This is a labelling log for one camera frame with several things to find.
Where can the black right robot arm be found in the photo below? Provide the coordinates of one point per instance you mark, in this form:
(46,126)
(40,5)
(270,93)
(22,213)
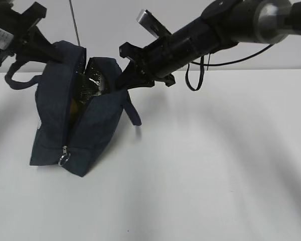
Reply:
(221,25)

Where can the dark blue lunch bag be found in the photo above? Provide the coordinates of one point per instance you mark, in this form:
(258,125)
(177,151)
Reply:
(91,82)

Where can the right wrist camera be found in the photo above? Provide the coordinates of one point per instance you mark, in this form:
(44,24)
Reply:
(150,23)

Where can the yellow pear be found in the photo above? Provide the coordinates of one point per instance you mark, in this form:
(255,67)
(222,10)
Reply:
(74,111)

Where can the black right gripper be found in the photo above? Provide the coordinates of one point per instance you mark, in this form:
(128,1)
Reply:
(137,74)

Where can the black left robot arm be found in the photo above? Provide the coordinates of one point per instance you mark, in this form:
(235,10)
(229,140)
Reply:
(20,36)

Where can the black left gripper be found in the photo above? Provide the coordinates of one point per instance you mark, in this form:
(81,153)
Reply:
(19,35)

